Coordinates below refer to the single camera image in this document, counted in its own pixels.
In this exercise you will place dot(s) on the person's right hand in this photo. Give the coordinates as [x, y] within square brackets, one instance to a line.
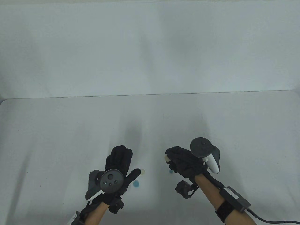
[185, 161]

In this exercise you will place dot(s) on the person's left hand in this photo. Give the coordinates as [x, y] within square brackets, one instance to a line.
[119, 159]

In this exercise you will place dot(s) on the cream plasticine ball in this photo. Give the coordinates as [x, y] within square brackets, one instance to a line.
[143, 172]
[166, 158]

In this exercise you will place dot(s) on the person's left forearm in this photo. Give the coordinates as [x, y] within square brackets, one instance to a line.
[96, 214]

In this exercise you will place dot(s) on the person's right forearm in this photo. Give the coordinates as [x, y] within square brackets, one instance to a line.
[211, 193]

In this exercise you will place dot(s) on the white and grey right controller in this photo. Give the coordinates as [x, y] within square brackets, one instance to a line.
[201, 147]

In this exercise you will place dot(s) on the white and grey controller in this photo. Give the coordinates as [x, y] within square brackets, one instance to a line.
[112, 181]
[201, 147]

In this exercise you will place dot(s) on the white and grey left controller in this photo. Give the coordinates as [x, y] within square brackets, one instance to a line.
[112, 181]

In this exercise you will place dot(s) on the black glove sensor module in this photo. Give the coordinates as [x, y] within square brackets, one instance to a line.
[116, 205]
[184, 189]

